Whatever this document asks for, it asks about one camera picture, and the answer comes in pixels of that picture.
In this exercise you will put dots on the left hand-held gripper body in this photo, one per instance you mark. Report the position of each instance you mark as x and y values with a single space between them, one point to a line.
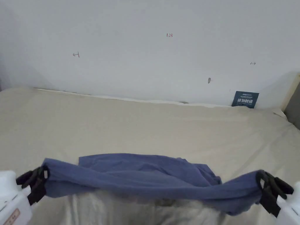
10 201

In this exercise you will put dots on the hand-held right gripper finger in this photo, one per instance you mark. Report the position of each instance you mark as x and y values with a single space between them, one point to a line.
269 201
277 185

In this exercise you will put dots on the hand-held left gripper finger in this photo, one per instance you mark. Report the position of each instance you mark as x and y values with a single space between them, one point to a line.
37 192
30 177

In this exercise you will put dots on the dark blue printed card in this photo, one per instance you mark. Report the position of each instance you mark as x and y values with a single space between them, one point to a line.
245 99

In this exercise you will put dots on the bed with beige sheet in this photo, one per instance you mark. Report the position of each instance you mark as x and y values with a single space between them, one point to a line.
121 126

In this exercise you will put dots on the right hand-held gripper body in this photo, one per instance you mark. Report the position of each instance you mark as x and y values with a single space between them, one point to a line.
290 206

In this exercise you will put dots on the blue garment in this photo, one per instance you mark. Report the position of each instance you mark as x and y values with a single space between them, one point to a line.
140 179

